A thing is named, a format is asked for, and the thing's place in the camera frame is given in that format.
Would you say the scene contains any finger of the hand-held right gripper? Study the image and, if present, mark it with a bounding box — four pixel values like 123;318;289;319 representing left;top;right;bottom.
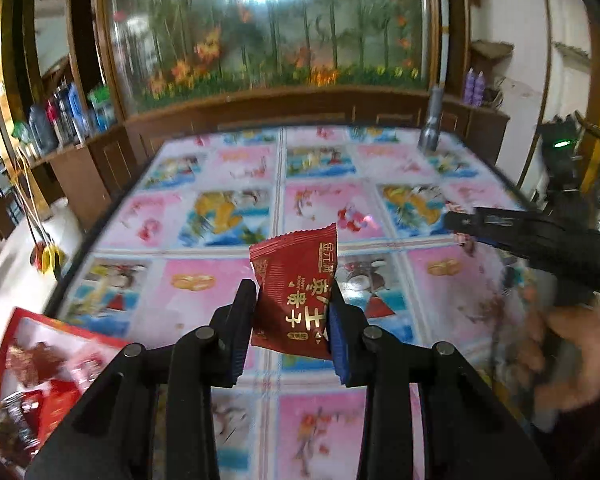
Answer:
442;207;531;262

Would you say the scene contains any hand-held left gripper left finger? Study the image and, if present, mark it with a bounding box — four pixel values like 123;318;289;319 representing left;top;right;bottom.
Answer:
24;279;258;480

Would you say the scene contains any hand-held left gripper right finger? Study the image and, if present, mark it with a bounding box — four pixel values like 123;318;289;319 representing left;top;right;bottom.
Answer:
326;279;554;480

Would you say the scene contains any dark red gold-print snack packet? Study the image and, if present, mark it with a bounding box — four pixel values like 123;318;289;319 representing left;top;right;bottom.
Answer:
249;222;338;361

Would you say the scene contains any red cardboard box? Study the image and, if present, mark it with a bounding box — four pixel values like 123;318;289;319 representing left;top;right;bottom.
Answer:
0;307;136;466

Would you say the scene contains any person's right hand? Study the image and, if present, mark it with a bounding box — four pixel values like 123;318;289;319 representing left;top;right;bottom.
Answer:
515;302;600;413

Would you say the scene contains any silver flashlight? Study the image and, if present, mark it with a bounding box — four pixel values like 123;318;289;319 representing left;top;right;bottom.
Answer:
418;85;446;152

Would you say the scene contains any printed tablecloth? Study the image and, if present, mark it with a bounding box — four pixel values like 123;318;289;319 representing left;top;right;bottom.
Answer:
55;125;536;480

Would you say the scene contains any pink snack packet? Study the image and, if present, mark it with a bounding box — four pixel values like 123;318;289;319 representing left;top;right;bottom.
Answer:
69;352;108;396

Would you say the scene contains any white rolled tube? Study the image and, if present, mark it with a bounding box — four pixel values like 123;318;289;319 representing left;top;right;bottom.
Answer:
437;0;453;88

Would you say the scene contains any broom and dustpan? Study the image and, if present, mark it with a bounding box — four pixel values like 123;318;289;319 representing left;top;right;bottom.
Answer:
12;157;65;277

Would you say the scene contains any white plastic jug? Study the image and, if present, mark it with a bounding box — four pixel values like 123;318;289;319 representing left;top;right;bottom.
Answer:
42;197;86;281

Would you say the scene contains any dark red foil snack packet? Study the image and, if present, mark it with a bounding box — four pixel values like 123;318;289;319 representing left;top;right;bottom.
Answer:
6;341;56;388

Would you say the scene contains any dark brown snack packet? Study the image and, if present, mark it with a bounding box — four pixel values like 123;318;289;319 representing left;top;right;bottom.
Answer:
0;394;43;466

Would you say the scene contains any green white bottle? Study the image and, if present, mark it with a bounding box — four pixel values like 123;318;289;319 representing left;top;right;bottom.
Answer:
87;85;117;133

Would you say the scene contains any blue plastic bottle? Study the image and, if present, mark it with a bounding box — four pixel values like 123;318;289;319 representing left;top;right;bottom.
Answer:
66;82;92;142

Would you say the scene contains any black red bottle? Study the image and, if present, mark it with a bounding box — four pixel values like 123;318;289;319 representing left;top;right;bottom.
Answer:
46;92;73;147

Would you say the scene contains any dark grey plastic bottle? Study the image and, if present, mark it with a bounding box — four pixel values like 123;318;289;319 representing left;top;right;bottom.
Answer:
28;102;58;157

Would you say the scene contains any flower and bamboo glass panel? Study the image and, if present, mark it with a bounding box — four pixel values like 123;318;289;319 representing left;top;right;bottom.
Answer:
97;0;438;116

